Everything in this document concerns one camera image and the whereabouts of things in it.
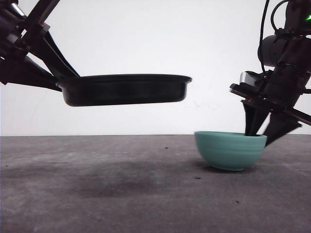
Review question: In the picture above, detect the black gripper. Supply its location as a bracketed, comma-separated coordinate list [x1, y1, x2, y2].
[0, 14, 80, 92]
[230, 63, 311, 146]

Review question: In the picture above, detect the teal ceramic bowl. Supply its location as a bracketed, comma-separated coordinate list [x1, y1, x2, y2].
[194, 131, 267, 171]

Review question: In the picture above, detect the black frying pan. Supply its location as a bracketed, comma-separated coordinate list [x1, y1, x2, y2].
[56, 74, 192, 107]

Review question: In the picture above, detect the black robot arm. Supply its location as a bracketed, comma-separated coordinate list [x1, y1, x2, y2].
[230, 0, 311, 145]
[0, 0, 79, 91]

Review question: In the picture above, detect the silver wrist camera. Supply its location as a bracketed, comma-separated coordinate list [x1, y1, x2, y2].
[240, 71, 267, 88]

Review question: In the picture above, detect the black cable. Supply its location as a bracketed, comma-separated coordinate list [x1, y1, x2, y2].
[259, 0, 271, 73]

